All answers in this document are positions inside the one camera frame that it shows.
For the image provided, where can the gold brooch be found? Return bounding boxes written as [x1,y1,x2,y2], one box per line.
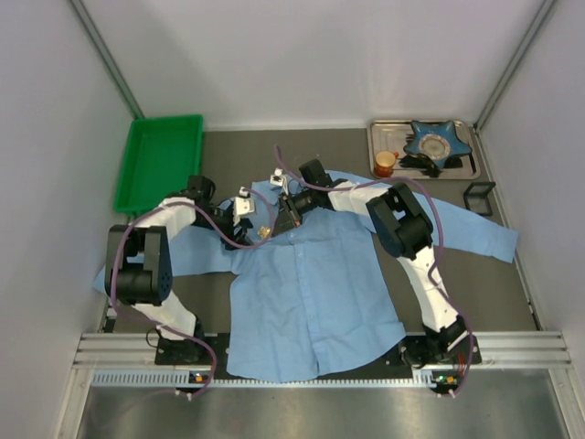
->
[258,226,271,240]

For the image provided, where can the light blue button shirt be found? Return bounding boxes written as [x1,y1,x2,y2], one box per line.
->
[92,168,521,381]

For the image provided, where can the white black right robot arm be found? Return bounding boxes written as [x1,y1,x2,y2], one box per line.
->
[270,159,475,367]

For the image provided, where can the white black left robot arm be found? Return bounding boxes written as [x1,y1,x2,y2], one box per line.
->
[104,176,254,351]

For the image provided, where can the black brooch box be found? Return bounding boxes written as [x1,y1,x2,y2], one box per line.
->
[463,181,496,217]

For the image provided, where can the green plastic tray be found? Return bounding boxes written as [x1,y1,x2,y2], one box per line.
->
[113,114,204,218]

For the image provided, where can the orange cup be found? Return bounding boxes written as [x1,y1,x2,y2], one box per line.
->
[374,150,399,178]

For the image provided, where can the silver metal tray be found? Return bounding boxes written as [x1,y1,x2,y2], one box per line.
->
[367,120,481,180]

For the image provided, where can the black comb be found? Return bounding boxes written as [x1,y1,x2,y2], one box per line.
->
[399,155,442,178]

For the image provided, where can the blue star-shaped dish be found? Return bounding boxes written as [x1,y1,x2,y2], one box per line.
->
[403,121,472,169]

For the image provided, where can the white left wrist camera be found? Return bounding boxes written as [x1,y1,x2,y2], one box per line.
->
[232,187,255,226]

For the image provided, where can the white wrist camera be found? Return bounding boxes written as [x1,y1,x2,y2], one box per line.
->
[269,168,289,195]
[232,187,255,226]

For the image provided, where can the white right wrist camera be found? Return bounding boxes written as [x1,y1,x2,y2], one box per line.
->
[269,168,289,195]

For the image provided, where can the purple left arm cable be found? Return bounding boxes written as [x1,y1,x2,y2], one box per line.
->
[109,187,278,399]

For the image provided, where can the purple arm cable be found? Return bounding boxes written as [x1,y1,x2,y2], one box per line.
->
[109,187,278,399]
[272,145,474,394]

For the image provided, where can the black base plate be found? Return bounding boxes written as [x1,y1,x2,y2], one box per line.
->
[155,336,473,377]

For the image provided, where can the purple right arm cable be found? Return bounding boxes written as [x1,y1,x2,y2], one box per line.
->
[272,145,474,394]

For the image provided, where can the white slotted cable duct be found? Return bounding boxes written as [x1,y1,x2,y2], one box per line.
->
[91,366,461,391]

